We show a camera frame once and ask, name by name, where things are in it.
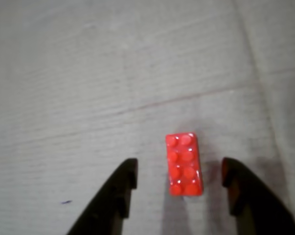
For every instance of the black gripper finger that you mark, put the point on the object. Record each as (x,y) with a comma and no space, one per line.
(113,200)
(259,208)

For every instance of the red lego block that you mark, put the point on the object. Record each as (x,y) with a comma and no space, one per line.
(184,166)

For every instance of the brown cardboard sheet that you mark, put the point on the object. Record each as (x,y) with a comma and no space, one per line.
(88,85)

